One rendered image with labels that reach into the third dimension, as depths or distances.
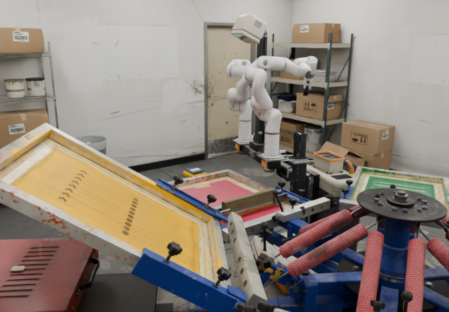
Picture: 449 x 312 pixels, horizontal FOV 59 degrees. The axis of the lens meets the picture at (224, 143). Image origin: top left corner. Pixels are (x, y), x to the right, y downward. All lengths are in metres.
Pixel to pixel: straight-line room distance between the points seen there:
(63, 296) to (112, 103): 4.41
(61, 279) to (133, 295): 0.29
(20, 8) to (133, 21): 1.37
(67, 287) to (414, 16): 5.28
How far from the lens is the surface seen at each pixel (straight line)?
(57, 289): 1.44
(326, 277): 1.61
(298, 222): 1.94
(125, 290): 1.65
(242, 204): 2.15
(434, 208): 1.58
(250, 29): 2.58
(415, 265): 1.39
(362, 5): 6.36
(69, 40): 5.42
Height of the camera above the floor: 1.87
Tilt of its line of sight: 14 degrees down
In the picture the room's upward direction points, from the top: straight up
